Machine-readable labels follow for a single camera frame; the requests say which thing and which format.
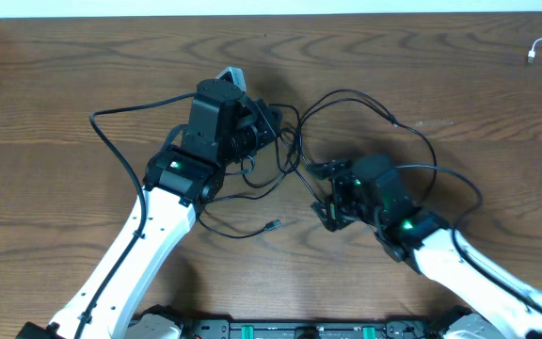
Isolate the black usb cable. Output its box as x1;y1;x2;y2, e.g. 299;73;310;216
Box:
195;89;439;240

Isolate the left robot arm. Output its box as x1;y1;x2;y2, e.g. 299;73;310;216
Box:
18;75;282;338

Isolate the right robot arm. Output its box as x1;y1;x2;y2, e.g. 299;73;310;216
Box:
308;154;542;338

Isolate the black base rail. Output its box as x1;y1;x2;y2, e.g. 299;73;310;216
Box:
124;304;505;339

